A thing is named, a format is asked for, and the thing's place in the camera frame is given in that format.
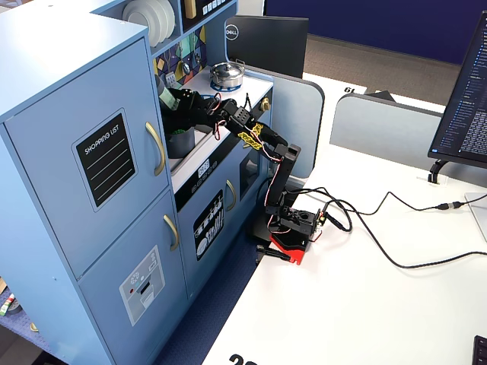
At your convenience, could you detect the red and green marker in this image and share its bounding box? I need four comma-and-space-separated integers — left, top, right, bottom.
0, 292, 16, 317

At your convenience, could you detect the gold freezer door handle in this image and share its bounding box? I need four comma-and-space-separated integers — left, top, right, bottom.
163, 214, 180, 252

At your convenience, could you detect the blue dishwasher door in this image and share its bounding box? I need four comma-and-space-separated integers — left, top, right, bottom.
177, 167, 243, 301

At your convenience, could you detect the red and black robot base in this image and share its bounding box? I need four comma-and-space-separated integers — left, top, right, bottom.
246, 207, 329, 266

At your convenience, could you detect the gold fridge door handle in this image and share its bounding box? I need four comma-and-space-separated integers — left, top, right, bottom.
145, 121, 167, 177

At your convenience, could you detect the blue toy kitchen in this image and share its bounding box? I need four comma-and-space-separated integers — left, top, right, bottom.
0, 0, 275, 365

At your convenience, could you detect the gold dishwasher door handle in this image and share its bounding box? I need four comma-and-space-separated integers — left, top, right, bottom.
225, 179, 237, 212

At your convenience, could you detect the black power cable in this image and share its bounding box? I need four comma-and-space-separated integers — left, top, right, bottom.
304, 186, 487, 270

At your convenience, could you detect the white toy plate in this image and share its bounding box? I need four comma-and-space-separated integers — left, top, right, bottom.
122, 2, 160, 48
142, 0, 170, 43
159, 0, 177, 37

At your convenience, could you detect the blue upper fridge door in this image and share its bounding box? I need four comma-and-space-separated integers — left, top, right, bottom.
2, 36, 171, 281

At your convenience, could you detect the black Dell monitor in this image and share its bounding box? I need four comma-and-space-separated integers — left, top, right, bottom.
224, 14, 310, 79

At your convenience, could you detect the black keyboard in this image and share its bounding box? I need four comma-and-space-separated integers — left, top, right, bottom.
473, 335, 487, 365

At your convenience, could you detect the black table clamp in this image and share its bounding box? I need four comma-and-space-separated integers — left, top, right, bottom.
256, 245, 292, 262

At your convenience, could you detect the stainless steel toy pot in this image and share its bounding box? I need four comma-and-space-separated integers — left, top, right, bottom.
209, 60, 246, 89

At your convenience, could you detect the black shopping list board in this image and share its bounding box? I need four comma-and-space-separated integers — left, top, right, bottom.
71, 108, 138, 213

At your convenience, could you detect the monitor showing code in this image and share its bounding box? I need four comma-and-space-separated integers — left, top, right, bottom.
427, 10, 487, 170

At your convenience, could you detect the black monitor stand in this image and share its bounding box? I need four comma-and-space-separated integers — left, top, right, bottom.
428, 159, 450, 185

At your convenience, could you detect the toy microwave panel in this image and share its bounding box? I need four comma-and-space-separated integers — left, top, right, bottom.
181, 0, 239, 34

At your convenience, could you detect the gray desk partition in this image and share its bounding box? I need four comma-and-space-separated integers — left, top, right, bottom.
249, 66, 326, 180
329, 93, 447, 173

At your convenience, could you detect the black USB cable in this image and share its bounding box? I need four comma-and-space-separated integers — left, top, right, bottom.
300, 186, 463, 229

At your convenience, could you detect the gray toy pot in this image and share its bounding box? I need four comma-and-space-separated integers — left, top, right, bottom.
162, 112, 197, 160

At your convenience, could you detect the toy oven door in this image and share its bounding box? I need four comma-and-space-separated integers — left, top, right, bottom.
238, 146, 273, 199

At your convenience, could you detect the blue lower freezer door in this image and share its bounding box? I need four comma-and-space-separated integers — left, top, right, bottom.
78, 189, 189, 365

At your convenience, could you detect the silver laptop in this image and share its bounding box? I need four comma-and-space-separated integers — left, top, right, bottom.
463, 192, 487, 243

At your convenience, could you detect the gray salt shaker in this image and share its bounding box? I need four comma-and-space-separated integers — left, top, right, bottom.
154, 75, 180, 113

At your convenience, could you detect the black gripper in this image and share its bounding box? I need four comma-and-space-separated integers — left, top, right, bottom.
173, 87, 231, 133

